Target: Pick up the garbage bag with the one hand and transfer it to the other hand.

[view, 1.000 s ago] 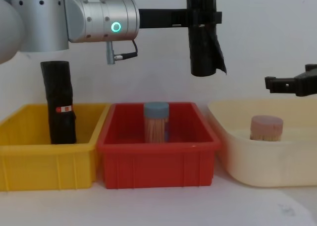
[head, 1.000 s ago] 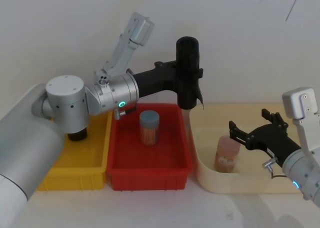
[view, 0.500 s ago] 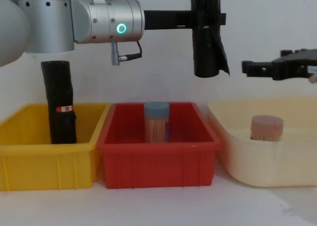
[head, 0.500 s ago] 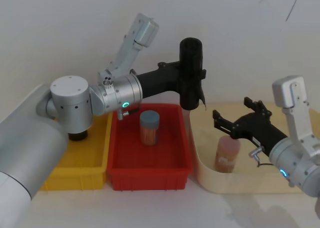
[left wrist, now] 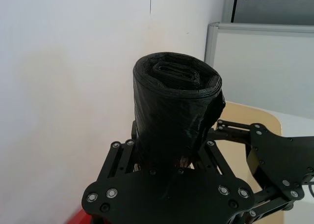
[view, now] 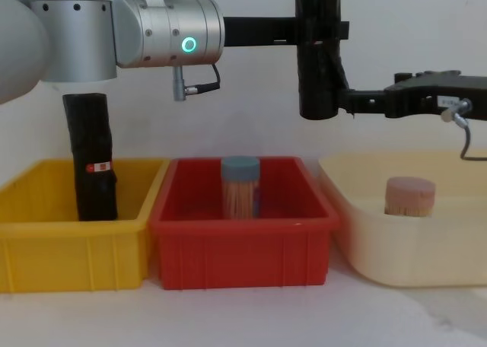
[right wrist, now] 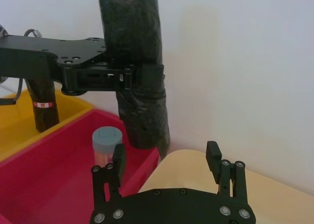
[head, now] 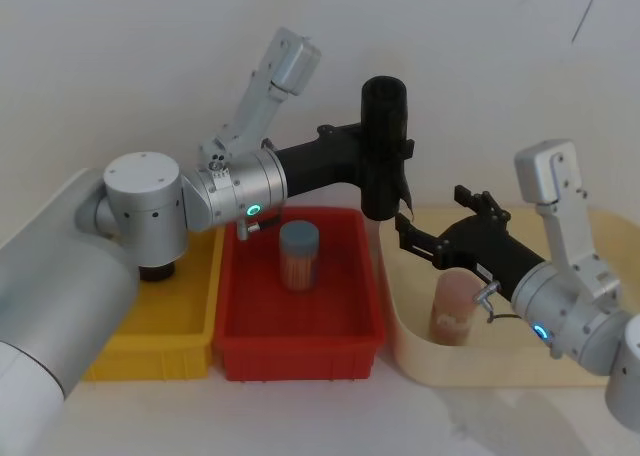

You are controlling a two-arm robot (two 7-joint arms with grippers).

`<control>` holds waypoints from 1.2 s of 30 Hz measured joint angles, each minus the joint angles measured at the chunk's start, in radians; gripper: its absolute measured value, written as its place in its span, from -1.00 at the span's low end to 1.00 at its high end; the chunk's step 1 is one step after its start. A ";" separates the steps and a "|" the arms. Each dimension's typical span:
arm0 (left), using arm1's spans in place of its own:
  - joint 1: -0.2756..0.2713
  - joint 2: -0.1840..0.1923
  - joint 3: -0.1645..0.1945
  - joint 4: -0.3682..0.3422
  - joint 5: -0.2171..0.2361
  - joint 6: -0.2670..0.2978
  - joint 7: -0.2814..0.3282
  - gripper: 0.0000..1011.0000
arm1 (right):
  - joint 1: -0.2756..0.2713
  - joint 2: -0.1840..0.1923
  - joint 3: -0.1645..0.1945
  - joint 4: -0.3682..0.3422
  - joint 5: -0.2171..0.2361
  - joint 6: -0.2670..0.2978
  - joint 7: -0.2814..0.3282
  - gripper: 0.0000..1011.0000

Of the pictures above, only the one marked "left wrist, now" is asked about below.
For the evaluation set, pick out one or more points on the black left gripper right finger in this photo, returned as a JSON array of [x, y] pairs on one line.
[[214, 157]]

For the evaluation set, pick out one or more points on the grey office partition panel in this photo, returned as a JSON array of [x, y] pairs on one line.
[[255, 69]]

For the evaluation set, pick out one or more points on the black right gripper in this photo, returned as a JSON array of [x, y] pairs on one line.
[[277, 155]]

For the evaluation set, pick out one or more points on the dark grey cabinet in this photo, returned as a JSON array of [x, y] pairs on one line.
[[272, 5]]

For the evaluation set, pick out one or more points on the roll of black plastic bags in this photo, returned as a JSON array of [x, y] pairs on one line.
[[169, 106]]

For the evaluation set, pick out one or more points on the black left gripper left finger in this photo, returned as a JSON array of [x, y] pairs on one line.
[[117, 160]]

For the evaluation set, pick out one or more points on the red object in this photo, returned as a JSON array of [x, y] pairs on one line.
[[81, 214]]

